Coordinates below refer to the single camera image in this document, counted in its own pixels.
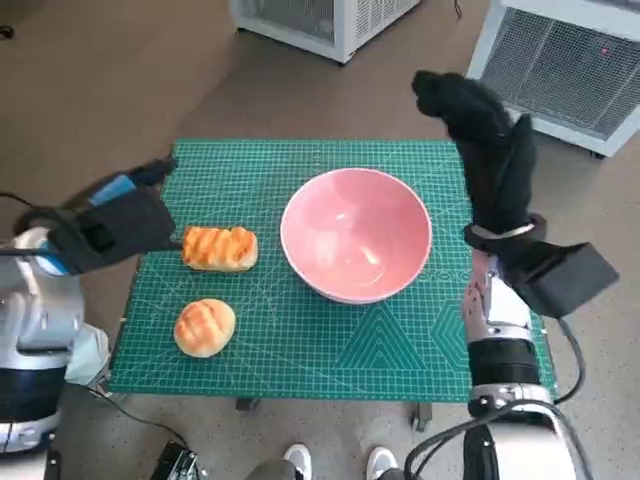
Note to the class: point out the black floor device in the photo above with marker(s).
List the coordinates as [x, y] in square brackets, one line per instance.
[180, 460]

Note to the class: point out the oblong toy bread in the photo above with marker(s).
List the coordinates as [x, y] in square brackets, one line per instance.
[220, 247]

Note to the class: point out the large white mesh cabinet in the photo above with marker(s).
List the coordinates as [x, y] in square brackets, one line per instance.
[560, 70]

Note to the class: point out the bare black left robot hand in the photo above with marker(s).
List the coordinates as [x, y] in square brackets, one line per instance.
[115, 187]

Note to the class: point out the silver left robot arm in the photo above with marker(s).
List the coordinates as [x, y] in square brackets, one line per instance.
[40, 310]

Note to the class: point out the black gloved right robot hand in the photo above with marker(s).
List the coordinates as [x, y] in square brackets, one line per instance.
[490, 160]

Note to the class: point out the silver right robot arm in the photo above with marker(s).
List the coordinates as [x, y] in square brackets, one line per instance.
[500, 320]

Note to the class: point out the low white mesh cabinet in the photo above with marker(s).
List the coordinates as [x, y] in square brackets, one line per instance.
[345, 25]

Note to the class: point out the white shoe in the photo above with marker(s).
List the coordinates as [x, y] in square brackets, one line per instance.
[382, 462]
[297, 461]

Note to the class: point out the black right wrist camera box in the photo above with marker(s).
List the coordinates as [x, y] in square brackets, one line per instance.
[565, 280]

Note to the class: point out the pink bowl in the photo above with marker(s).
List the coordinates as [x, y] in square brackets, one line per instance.
[355, 230]

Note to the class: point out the round toy bread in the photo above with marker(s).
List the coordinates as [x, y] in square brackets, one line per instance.
[205, 327]

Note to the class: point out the green cutting mat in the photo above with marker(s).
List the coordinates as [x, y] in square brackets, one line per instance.
[300, 340]

